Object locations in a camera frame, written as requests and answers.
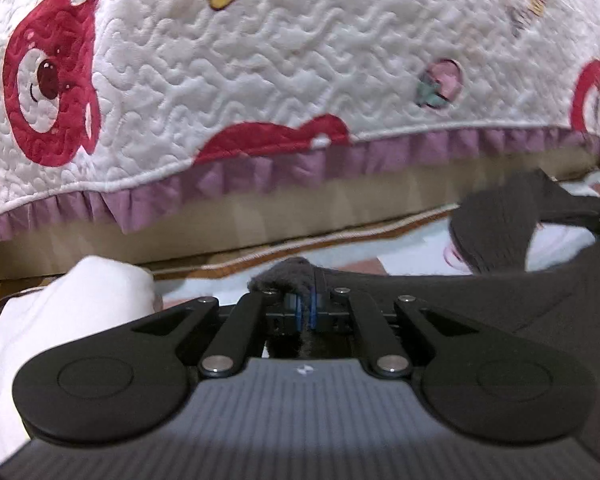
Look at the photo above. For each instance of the beige bed base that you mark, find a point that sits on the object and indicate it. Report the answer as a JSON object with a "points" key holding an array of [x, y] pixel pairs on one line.
{"points": [[280, 210]]}

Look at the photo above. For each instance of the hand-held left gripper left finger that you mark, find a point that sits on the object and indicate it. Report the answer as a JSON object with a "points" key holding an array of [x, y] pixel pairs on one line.
{"points": [[292, 311]]}

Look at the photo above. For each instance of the pale mat with orange border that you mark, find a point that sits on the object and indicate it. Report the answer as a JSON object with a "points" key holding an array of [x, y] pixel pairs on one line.
{"points": [[405, 255]]}

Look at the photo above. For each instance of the white quilted bear-print bedspread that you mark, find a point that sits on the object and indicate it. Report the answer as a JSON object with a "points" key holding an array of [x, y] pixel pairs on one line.
{"points": [[280, 60]]}

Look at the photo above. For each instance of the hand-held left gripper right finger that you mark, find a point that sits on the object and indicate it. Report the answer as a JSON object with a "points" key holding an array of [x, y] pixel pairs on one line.
{"points": [[313, 311]]}

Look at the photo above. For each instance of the white cloth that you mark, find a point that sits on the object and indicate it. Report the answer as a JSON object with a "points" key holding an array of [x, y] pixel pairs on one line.
{"points": [[55, 320]]}

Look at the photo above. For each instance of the dark grey garment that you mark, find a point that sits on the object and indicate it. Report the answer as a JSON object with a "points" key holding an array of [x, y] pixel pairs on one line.
{"points": [[555, 300]]}

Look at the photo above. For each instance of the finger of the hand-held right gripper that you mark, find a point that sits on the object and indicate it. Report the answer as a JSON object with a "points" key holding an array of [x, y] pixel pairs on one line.
{"points": [[587, 222]]}

